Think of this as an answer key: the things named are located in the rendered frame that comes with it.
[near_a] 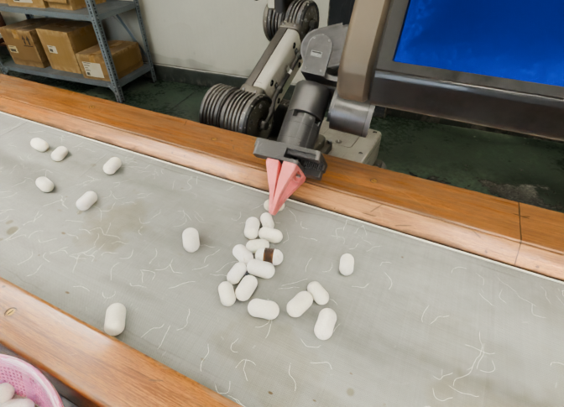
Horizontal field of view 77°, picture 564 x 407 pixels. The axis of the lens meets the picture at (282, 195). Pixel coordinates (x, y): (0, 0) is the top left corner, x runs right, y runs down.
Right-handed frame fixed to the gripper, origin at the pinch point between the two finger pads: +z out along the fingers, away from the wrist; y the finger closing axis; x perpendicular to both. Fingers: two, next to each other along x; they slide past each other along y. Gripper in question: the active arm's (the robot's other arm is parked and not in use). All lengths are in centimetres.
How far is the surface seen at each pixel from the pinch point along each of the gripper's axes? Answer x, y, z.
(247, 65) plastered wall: 156, -110, -110
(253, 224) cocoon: -2.5, -1.3, 3.2
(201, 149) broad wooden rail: 4.6, -18.4, -7.0
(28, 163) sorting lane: -2.4, -47.0, 4.9
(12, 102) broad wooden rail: 4, -69, -7
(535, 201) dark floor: 142, 73, -54
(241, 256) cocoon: -5.7, -0.1, 7.7
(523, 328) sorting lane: -0.7, 33.2, 5.1
